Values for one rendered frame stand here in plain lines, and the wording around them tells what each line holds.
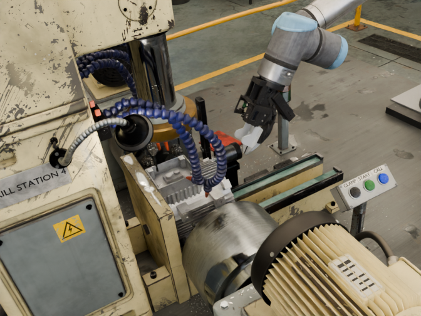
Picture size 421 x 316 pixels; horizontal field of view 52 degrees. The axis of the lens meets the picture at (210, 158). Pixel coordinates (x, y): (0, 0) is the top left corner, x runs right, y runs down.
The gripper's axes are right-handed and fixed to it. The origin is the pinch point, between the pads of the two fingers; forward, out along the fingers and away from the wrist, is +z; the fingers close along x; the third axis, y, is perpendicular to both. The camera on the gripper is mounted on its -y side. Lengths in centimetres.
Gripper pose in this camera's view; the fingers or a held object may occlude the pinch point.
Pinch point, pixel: (249, 150)
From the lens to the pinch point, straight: 119.9
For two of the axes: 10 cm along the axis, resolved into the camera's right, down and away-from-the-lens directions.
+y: -8.1, -0.9, -5.8
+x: 4.7, 4.9, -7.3
